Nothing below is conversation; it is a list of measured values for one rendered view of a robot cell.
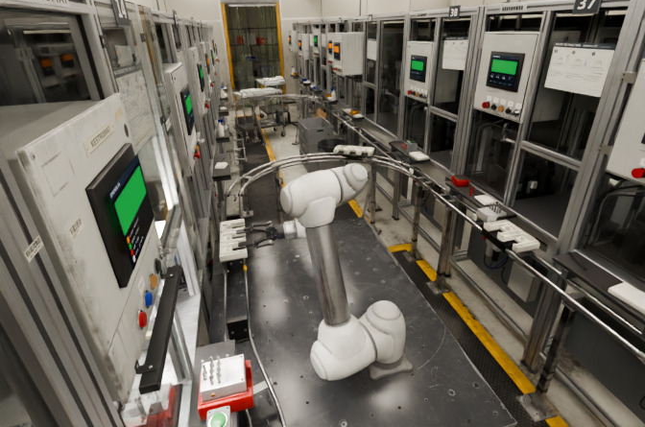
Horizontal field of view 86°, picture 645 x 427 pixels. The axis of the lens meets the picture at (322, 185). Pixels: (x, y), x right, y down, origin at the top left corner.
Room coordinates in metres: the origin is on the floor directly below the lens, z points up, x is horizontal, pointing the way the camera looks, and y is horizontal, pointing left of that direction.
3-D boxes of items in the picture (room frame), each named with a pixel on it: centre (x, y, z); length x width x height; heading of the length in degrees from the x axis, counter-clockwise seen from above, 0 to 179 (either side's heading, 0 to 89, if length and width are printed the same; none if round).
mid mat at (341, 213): (3.43, -0.18, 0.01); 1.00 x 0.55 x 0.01; 13
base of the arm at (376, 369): (1.03, -0.23, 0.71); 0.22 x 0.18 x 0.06; 13
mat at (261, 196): (5.65, 1.13, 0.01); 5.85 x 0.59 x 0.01; 13
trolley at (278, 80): (7.95, 1.05, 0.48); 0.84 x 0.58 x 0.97; 21
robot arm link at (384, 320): (1.01, -0.22, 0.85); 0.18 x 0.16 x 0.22; 119
